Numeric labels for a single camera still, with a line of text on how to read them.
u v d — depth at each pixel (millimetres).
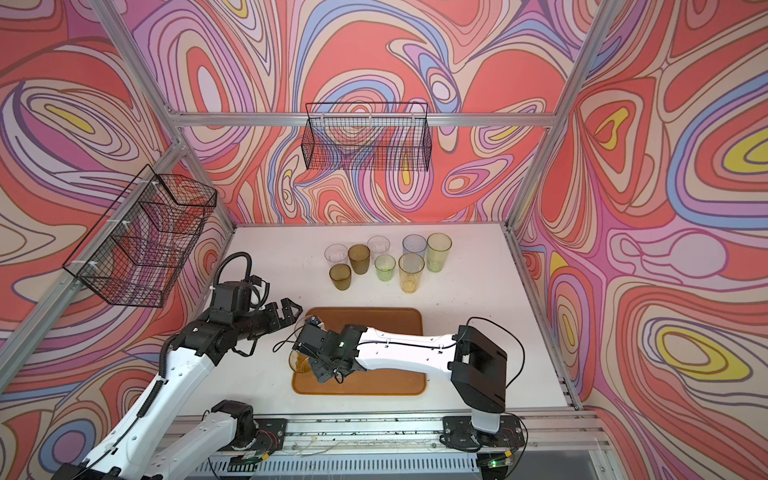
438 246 979
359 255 1017
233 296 575
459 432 733
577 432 756
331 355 562
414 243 982
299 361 833
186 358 491
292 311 704
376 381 819
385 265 1032
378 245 1076
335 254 1074
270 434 722
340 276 993
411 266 920
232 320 575
